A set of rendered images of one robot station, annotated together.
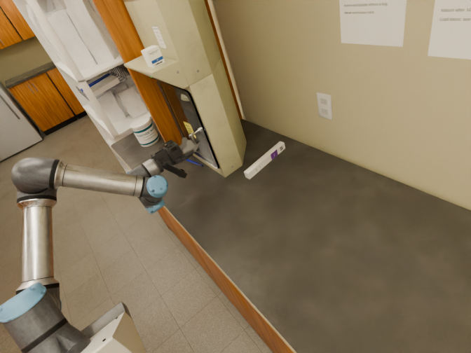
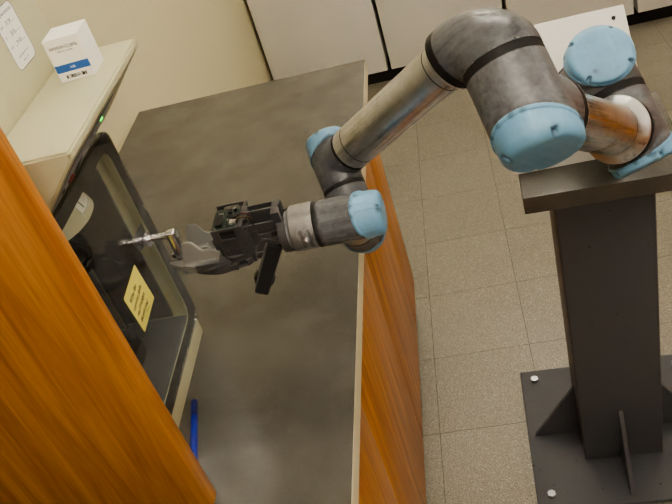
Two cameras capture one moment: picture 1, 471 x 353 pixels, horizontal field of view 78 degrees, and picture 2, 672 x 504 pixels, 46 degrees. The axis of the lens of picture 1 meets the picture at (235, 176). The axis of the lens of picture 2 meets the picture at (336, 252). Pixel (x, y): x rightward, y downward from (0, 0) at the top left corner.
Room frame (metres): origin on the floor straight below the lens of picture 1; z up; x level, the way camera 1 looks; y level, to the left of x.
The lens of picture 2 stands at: (1.86, 1.01, 1.87)
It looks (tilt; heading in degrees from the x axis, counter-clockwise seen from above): 36 degrees down; 219
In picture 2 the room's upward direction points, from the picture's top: 19 degrees counter-clockwise
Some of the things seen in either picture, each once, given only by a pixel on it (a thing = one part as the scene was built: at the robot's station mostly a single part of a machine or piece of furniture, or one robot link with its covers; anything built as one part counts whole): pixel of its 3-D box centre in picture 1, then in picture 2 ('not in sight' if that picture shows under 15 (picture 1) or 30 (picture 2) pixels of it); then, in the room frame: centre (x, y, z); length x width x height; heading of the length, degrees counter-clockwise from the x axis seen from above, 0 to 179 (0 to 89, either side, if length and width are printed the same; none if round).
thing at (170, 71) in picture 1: (154, 74); (83, 130); (1.23, 0.17, 1.46); 0.32 x 0.11 x 0.10; 25
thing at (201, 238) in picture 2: (190, 146); (195, 239); (1.11, 0.13, 1.17); 0.09 x 0.03 x 0.06; 111
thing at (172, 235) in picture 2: (197, 139); (170, 252); (1.14, 0.10, 1.17); 0.05 x 0.03 x 0.10; 115
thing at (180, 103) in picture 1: (188, 125); (131, 287); (1.25, 0.12, 1.19); 0.30 x 0.01 x 0.40; 25
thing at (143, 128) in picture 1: (144, 131); not in sight; (1.75, 0.44, 1.02); 0.13 x 0.13 x 0.15
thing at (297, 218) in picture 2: (151, 167); (302, 228); (1.05, 0.31, 1.16); 0.08 x 0.05 x 0.08; 25
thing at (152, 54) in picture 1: (153, 56); (73, 51); (1.16, 0.13, 1.54); 0.05 x 0.05 x 0.06; 29
